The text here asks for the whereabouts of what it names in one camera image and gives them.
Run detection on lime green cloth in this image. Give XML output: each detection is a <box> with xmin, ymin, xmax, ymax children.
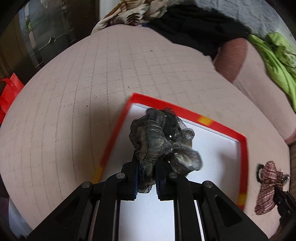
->
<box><xmin>247</xmin><ymin>32</ymin><xmax>295</xmax><ymax>108</ymax></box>

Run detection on red white checked scrunchie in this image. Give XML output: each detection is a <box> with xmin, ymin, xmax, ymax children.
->
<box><xmin>254</xmin><ymin>160</ymin><xmax>290</xmax><ymax>215</ymax></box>

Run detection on grey-green sheer scrunchie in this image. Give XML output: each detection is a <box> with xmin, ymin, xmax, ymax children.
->
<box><xmin>129</xmin><ymin>108</ymin><xmax>203</xmax><ymax>193</ymax></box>

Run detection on stained glass door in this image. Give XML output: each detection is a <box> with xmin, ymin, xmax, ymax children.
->
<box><xmin>18</xmin><ymin>0</ymin><xmax>76</xmax><ymax>71</ymax></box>

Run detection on pink quilted bed cover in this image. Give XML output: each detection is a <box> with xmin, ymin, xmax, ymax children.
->
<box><xmin>1</xmin><ymin>25</ymin><xmax>290</xmax><ymax>236</ymax></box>

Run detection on brown leaf-print cloth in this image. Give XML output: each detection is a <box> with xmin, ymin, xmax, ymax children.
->
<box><xmin>91</xmin><ymin>0</ymin><xmax>193</xmax><ymax>34</ymax></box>

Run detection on pink bolster pillow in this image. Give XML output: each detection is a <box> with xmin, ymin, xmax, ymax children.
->
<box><xmin>214</xmin><ymin>38</ymin><xmax>295</xmax><ymax>145</ymax></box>

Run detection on black cloth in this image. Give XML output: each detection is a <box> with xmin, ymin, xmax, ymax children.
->
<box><xmin>143</xmin><ymin>4</ymin><xmax>250</xmax><ymax>59</ymax></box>

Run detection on grey quilted pillow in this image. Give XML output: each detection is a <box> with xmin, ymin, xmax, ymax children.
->
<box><xmin>195</xmin><ymin>0</ymin><xmax>295</xmax><ymax>46</ymax></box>

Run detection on red shallow tray box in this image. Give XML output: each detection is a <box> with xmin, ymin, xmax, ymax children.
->
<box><xmin>94</xmin><ymin>93</ymin><xmax>248</xmax><ymax>240</ymax></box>

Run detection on red bag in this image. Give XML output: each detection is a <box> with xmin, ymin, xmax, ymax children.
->
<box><xmin>1</xmin><ymin>73</ymin><xmax>24</xmax><ymax>123</ymax></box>

